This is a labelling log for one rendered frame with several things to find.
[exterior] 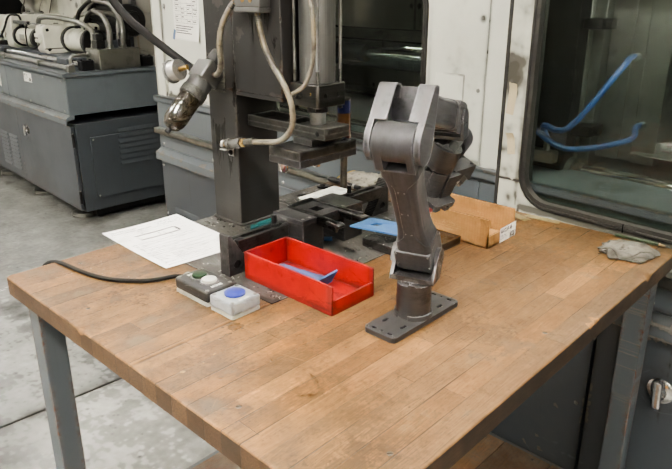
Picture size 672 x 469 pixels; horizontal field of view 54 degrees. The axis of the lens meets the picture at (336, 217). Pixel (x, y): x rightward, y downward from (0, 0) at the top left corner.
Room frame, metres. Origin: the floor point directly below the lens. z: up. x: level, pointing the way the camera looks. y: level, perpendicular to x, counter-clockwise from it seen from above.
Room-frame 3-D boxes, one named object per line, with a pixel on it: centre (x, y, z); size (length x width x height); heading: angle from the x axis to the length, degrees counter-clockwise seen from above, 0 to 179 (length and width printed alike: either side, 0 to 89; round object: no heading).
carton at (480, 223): (1.53, -0.30, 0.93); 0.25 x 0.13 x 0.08; 47
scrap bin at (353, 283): (1.20, 0.06, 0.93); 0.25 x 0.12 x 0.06; 47
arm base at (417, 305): (1.07, -0.14, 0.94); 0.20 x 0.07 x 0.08; 137
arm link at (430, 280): (1.08, -0.14, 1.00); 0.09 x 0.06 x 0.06; 64
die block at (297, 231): (1.46, 0.04, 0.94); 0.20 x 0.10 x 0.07; 137
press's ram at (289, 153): (1.50, 0.10, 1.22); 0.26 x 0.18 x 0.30; 47
